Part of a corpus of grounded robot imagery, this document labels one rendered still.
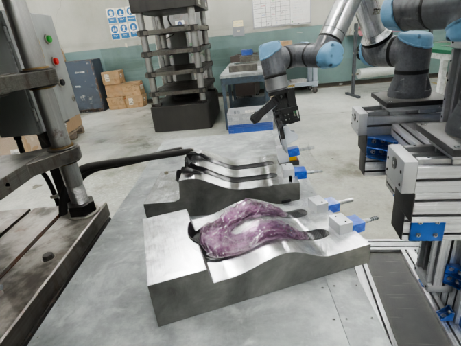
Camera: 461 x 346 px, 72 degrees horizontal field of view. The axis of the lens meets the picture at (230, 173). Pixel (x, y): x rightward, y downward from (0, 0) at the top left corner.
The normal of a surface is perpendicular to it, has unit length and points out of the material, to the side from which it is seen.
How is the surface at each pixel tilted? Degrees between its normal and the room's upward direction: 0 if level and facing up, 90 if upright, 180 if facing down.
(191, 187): 90
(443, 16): 120
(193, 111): 90
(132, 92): 85
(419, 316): 0
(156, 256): 0
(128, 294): 0
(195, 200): 90
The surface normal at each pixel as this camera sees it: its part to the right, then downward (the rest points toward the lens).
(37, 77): 0.79, 0.18
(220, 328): -0.10, -0.91
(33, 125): -0.01, 0.40
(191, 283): 0.28, 0.36
